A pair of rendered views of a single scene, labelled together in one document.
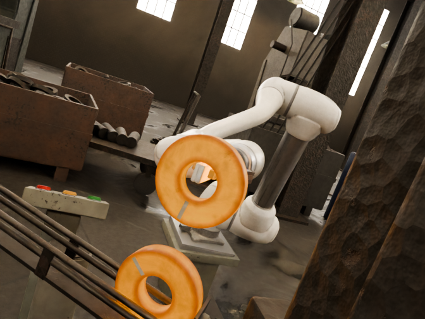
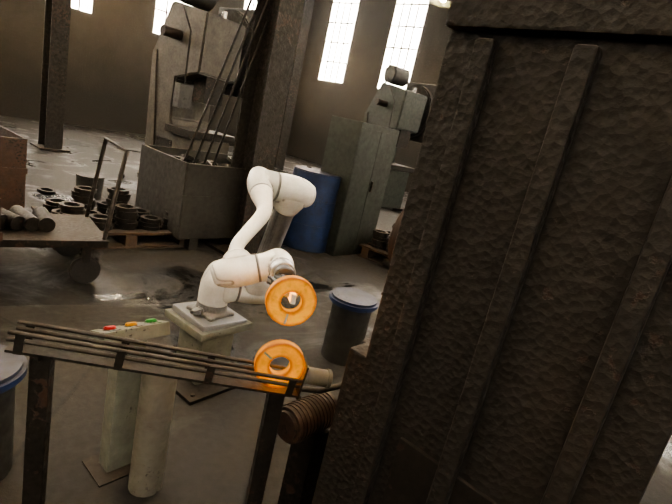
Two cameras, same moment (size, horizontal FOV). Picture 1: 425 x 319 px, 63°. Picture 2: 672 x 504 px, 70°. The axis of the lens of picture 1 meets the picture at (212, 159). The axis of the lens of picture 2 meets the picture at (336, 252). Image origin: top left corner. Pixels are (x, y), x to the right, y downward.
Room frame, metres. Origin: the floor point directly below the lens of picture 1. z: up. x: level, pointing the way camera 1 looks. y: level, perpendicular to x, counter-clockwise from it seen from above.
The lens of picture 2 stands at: (-0.65, 0.61, 1.44)
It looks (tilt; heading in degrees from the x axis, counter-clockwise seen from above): 15 degrees down; 329
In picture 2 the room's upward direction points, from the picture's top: 13 degrees clockwise
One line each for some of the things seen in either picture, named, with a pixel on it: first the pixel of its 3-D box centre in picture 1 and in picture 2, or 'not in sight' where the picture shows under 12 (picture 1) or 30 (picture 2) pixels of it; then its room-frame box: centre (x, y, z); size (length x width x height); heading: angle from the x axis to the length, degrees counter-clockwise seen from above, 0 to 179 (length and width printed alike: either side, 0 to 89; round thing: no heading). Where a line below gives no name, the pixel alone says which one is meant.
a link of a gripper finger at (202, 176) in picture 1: (206, 172); not in sight; (0.56, 0.00, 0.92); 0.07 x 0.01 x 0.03; 166
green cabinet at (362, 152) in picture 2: not in sight; (353, 188); (4.13, -2.28, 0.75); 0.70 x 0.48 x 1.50; 110
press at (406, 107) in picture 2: not in sight; (394, 139); (7.48, -4.98, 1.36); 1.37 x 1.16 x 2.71; 10
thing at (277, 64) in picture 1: (289, 92); (200, 92); (6.39, -0.91, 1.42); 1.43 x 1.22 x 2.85; 25
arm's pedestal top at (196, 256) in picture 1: (198, 241); (209, 319); (1.60, -0.07, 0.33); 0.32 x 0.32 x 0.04; 23
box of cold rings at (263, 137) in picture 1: (272, 161); (213, 195); (4.30, -0.72, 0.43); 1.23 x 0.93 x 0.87; 108
